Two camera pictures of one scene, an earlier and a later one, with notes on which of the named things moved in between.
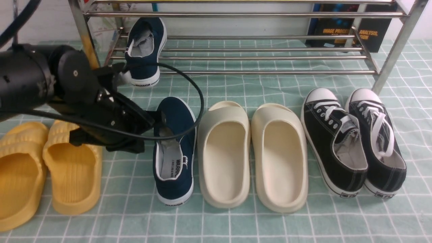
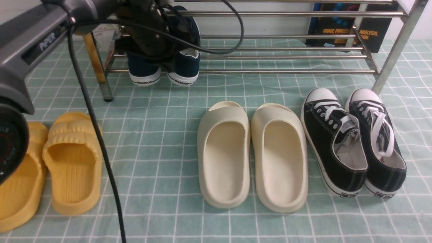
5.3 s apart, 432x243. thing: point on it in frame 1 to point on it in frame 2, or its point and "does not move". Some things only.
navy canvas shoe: [174, 149] to [186, 47]
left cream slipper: [223, 155] does not move
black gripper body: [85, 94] to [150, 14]
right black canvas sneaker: [386, 162] does not move
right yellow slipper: [75, 171] does not move
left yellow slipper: [23, 173] does not move
